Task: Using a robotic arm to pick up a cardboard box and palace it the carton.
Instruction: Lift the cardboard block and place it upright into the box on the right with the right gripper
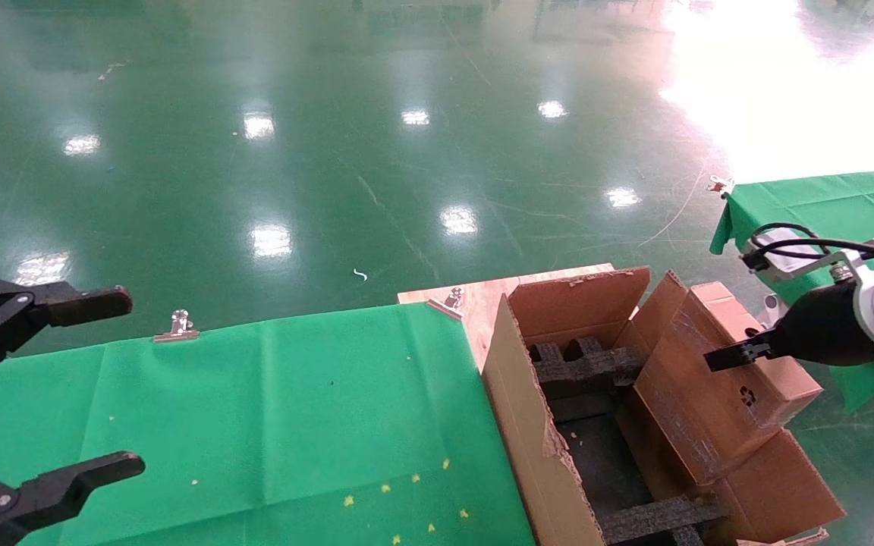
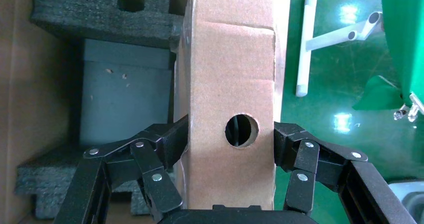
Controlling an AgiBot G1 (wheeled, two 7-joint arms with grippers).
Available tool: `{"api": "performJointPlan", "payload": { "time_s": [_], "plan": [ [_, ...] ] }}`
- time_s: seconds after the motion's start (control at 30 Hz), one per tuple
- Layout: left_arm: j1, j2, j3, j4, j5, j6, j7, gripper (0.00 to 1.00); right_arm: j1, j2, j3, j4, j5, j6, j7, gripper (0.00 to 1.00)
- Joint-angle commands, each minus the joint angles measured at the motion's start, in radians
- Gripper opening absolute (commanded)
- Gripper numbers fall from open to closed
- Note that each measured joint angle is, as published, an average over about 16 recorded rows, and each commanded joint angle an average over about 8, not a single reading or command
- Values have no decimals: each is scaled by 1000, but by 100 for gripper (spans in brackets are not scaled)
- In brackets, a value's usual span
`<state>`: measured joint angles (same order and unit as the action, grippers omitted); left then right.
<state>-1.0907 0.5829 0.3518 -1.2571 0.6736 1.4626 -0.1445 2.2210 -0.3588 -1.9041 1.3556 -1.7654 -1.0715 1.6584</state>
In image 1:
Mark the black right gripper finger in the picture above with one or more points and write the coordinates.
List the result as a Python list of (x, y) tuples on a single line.
[(740, 354)]

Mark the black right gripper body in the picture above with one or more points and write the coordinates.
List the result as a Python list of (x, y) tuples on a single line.
[(824, 330)]

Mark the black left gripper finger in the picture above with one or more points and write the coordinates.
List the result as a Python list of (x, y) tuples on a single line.
[(65, 481), (80, 305)]

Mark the small brown cardboard box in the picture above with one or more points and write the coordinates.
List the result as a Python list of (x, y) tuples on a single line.
[(710, 402)]

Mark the large open cardboard carton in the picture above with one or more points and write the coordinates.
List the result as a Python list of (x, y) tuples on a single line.
[(520, 394)]

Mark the white metal table leg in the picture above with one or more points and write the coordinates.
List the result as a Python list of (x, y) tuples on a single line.
[(769, 305)]

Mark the green cloth on side table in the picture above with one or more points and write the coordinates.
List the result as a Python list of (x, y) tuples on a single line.
[(824, 205)]

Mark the cross-shaped black foam block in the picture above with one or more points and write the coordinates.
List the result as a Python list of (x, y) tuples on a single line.
[(581, 368)]

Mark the black foam bottom sheet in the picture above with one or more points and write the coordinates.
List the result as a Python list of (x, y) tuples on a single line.
[(604, 462)]

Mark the large green tablecloth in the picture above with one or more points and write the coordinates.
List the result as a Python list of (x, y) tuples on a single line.
[(255, 417)]

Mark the white scrap on floor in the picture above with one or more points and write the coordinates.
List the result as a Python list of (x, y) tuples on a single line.
[(361, 274)]

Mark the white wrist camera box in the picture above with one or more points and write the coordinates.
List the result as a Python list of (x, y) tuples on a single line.
[(786, 258)]

